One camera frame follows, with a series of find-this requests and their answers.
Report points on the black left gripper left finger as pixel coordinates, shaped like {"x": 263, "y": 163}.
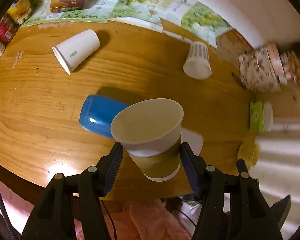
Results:
{"x": 53, "y": 218}

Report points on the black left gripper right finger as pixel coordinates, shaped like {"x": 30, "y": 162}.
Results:
{"x": 233, "y": 206}

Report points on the paper cup with brown sleeve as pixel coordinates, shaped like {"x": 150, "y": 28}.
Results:
{"x": 150, "y": 132}

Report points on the translucent white plastic cup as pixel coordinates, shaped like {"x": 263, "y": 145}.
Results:
{"x": 195, "y": 140}

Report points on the blue plastic cup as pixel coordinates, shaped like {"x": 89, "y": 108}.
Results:
{"x": 98, "y": 112}

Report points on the checkered paper cup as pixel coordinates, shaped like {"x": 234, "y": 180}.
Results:
{"x": 197, "y": 64}

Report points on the plain white paper cup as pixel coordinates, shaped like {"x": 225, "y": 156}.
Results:
{"x": 73, "y": 51}

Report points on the dark red printed cup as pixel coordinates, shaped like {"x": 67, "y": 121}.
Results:
{"x": 56, "y": 6}

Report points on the yellow small bowl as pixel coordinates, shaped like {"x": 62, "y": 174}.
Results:
{"x": 249, "y": 152}

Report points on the green wet wipes pack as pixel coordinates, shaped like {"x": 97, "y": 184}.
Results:
{"x": 261, "y": 116}

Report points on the black pen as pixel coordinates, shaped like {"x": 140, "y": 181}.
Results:
{"x": 237, "y": 79}

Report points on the patterned fabric bag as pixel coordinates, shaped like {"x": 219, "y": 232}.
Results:
{"x": 261, "y": 68}

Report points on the doll with dark hair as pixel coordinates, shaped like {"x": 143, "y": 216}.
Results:
{"x": 290, "y": 60}

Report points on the red small box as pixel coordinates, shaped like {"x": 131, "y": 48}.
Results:
{"x": 8, "y": 28}

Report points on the green grape poster sheet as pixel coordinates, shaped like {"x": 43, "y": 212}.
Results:
{"x": 190, "y": 15}

